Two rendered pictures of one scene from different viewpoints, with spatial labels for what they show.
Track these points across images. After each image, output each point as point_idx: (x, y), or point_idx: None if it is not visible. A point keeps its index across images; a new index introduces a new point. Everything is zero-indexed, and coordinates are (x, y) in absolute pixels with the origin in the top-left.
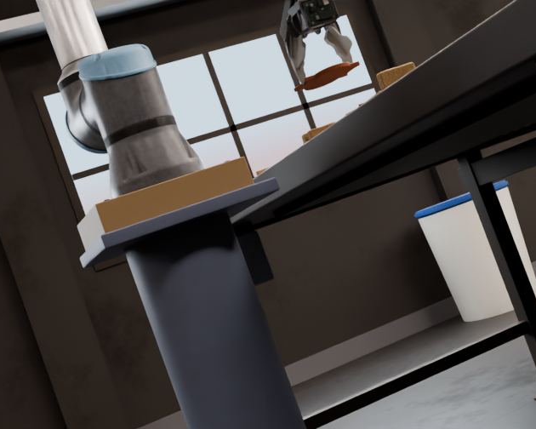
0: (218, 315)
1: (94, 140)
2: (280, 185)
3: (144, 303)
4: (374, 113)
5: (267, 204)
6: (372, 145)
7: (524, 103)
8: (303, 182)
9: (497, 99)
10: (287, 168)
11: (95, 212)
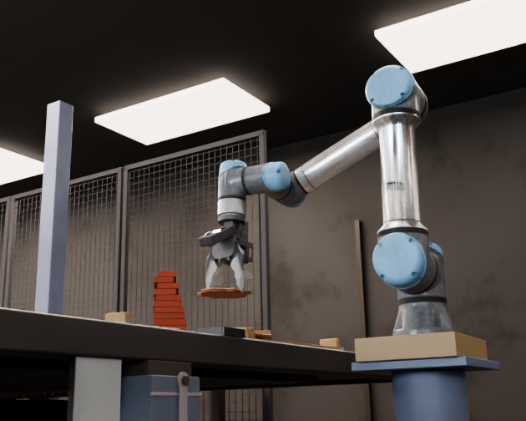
0: None
1: (426, 281)
2: (312, 362)
3: (467, 408)
4: None
5: (290, 369)
6: (378, 375)
7: (273, 382)
8: (333, 371)
9: (296, 375)
10: (324, 356)
11: (484, 344)
